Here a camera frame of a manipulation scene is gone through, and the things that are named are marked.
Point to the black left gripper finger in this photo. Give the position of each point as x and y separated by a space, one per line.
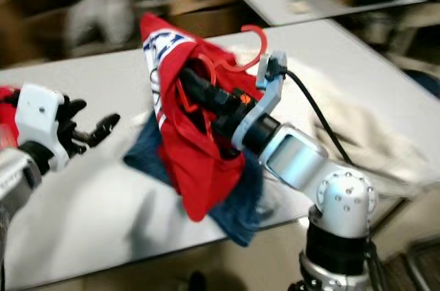
103 131
74 109

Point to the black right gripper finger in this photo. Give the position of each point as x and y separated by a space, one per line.
198 97
203 84

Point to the red jersey blue white print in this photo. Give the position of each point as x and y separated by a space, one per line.
192 167

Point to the red clothes hanger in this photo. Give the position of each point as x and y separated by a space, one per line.
263 45

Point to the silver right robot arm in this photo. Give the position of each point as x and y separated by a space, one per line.
344 201

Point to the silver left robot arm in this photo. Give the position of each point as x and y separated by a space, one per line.
17 201

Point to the red shirt with white stripes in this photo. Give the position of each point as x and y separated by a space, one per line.
7 126

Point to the grey pillow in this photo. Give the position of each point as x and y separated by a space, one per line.
103 19

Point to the blue denim jeans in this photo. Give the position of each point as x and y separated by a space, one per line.
237 219

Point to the small beige object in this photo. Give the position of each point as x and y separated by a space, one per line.
300 7

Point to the cream garment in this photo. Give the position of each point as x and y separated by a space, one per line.
378 153

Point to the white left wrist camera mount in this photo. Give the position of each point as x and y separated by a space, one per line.
38 115

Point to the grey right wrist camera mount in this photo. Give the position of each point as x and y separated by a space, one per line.
271 74

